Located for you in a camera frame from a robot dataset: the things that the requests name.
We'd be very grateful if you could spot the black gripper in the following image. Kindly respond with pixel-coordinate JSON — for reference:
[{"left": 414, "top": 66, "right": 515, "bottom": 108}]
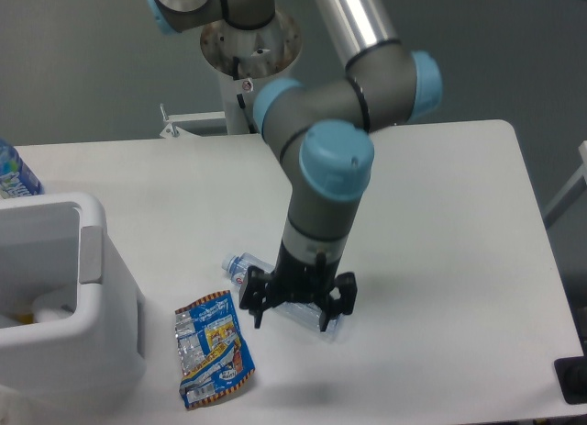
[{"left": 238, "top": 245, "right": 357, "bottom": 332}]

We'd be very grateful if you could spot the clear crushed plastic bottle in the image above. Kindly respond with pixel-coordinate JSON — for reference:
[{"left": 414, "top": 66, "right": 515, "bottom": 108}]
[{"left": 221, "top": 252, "right": 341, "bottom": 341}]

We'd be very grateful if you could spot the blue snack wrapper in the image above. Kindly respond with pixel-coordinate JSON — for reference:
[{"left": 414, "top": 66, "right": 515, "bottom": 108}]
[{"left": 174, "top": 290, "right": 255, "bottom": 410}]

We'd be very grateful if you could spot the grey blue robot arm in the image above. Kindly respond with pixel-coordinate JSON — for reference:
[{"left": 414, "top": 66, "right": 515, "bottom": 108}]
[{"left": 147, "top": 0, "right": 442, "bottom": 329}]

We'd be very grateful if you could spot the white trash can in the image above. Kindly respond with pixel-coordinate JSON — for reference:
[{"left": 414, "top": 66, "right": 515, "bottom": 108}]
[{"left": 1, "top": 193, "right": 146, "bottom": 397}]

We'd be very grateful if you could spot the black device at table edge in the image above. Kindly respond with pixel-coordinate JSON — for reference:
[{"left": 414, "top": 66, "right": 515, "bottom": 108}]
[{"left": 554, "top": 356, "right": 586, "bottom": 405}]

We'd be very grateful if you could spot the blue labelled drink bottle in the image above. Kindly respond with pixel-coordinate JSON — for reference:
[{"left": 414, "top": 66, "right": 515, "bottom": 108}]
[{"left": 1, "top": 140, "right": 44, "bottom": 199}]

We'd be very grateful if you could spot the white pedestal base bracket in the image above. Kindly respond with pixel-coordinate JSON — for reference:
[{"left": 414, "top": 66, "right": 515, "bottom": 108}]
[{"left": 160, "top": 104, "right": 227, "bottom": 139}]

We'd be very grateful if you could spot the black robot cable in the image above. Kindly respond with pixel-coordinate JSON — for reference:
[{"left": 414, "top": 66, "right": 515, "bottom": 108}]
[{"left": 231, "top": 56, "right": 257, "bottom": 134}]

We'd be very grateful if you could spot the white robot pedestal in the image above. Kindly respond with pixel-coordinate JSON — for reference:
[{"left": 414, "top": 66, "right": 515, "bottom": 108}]
[{"left": 200, "top": 10, "right": 302, "bottom": 135}]

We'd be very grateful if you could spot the white frame at right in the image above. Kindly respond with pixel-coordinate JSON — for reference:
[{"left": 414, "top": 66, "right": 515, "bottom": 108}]
[{"left": 542, "top": 141, "right": 586, "bottom": 229}]

